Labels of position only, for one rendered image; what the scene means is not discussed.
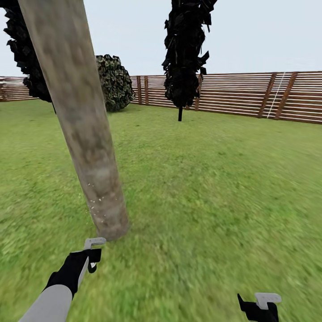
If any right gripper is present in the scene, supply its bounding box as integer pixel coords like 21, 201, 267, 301
239, 299, 279, 322

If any pesticide atomizer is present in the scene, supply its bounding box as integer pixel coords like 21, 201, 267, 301
88, 263, 97, 273

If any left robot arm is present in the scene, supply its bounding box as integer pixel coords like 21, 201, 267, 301
19, 237, 106, 322

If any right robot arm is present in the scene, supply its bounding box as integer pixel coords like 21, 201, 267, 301
239, 292, 281, 322

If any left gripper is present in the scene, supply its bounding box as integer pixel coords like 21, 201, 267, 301
86, 249, 102, 263

